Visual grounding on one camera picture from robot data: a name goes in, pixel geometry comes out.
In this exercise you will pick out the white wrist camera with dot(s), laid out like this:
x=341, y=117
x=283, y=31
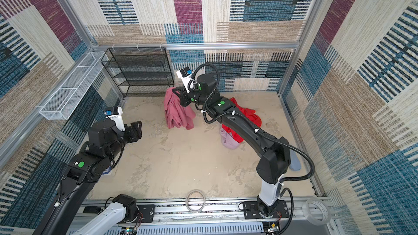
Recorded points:
x=185, y=74
x=115, y=114

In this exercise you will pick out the light pink cloth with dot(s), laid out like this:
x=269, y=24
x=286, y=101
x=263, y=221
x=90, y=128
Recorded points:
x=227, y=140

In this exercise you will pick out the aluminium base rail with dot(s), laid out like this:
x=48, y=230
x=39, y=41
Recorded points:
x=221, y=216

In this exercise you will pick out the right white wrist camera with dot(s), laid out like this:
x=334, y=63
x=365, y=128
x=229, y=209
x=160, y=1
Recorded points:
x=185, y=74

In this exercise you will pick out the clear tape roll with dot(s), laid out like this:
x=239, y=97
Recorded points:
x=316, y=212

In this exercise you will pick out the black mounting plate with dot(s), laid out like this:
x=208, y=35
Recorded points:
x=145, y=214
x=251, y=210

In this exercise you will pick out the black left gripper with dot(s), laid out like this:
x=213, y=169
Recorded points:
x=134, y=132

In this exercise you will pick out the blue grey glasses case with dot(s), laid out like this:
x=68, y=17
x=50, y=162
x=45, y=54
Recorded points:
x=295, y=162

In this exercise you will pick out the maroon pink cloth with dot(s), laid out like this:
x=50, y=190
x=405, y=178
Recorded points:
x=175, y=114

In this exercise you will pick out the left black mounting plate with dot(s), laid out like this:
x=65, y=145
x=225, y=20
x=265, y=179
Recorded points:
x=145, y=214

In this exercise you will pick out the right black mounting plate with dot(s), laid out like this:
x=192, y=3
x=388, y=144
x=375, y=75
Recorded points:
x=251, y=210

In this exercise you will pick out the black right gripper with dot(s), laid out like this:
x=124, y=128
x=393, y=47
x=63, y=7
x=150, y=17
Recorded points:
x=183, y=95

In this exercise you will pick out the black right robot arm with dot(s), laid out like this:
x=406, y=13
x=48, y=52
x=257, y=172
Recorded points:
x=274, y=155

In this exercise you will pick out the white wire mesh basket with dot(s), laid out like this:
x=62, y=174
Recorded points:
x=67, y=97

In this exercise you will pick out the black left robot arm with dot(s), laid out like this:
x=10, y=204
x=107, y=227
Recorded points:
x=84, y=170

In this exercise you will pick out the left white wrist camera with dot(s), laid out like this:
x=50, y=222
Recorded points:
x=115, y=114

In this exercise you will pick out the black wire shelf rack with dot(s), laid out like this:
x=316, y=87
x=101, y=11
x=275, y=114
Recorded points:
x=139, y=71

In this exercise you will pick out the treehouse book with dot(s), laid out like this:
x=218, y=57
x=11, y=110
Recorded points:
x=107, y=172

